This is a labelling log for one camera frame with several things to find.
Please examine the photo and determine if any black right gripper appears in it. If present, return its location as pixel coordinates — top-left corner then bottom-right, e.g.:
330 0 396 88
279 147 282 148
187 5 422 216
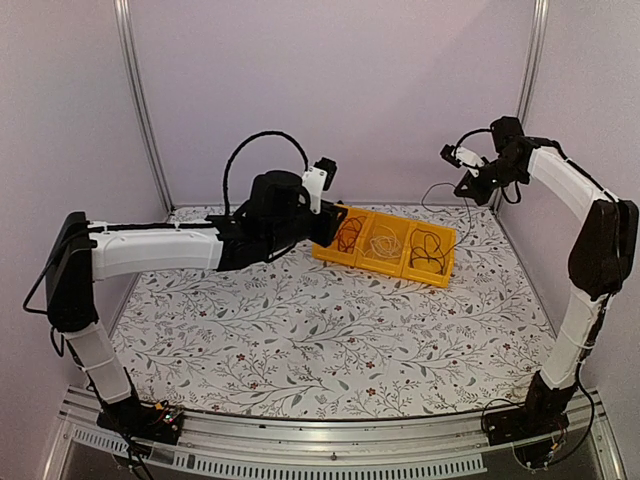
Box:
455 156 526 206

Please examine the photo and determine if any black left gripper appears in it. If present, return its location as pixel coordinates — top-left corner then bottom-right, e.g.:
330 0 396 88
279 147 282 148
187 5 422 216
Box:
266 201 349 257

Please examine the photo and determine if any dark red cable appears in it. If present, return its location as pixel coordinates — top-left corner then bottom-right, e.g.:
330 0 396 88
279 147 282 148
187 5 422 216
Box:
334 214 369 254

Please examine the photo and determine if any black thin cable tangle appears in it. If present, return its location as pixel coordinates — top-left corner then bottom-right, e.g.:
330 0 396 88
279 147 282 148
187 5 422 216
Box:
420 181 474 264

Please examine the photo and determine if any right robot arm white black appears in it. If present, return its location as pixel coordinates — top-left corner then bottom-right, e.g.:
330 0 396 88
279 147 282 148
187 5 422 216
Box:
440 116 639 391

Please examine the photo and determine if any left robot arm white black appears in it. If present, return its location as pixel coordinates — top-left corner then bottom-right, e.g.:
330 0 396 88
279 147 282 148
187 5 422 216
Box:
45 158 347 434

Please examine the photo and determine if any yellow bin far compartment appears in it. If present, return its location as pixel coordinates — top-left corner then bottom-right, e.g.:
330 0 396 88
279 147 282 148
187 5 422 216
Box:
312 206 373 267

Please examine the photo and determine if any yellow bin compartment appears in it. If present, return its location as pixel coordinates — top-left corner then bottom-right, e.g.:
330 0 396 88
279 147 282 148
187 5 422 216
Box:
355 212 412 277
312 206 373 267

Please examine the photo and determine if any yellow bin middle compartment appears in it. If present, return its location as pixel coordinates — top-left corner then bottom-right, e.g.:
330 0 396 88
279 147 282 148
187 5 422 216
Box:
355 212 412 277

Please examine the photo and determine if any floral patterned table mat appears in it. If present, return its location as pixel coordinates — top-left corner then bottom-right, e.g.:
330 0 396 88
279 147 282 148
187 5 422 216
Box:
112 205 554 419

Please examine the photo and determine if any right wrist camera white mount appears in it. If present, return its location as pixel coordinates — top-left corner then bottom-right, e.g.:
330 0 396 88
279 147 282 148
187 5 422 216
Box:
440 144 485 177

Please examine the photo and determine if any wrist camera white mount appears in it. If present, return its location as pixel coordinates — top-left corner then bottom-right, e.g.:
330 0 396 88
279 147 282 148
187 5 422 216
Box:
440 144 485 177
302 157 337 214

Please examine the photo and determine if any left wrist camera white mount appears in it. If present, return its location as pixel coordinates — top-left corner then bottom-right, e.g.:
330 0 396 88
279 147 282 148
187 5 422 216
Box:
302 157 337 214

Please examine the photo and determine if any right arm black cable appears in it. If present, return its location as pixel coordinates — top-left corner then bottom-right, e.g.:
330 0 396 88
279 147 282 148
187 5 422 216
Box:
453 127 494 151

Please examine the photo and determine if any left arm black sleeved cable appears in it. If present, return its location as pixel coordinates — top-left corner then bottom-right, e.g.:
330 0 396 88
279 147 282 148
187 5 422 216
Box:
221 130 311 216

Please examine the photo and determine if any right aluminium frame post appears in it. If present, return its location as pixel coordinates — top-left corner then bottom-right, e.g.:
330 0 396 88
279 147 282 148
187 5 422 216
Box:
492 0 550 211

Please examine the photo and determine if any aluminium frame post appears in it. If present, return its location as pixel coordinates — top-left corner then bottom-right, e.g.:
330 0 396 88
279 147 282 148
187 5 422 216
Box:
113 0 174 213
492 0 550 211

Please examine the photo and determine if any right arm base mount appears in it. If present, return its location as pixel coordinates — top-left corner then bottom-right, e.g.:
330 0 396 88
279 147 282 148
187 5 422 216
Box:
481 372 578 469

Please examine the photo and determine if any aluminium front rail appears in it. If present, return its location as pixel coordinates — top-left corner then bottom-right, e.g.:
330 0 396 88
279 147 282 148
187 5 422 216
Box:
43 387 627 479

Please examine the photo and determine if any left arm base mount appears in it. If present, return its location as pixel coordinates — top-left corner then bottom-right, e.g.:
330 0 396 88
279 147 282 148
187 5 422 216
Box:
97 396 184 445

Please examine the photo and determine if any left aluminium frame post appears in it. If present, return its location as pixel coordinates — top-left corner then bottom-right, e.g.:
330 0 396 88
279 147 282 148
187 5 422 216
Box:
113 0 174 213

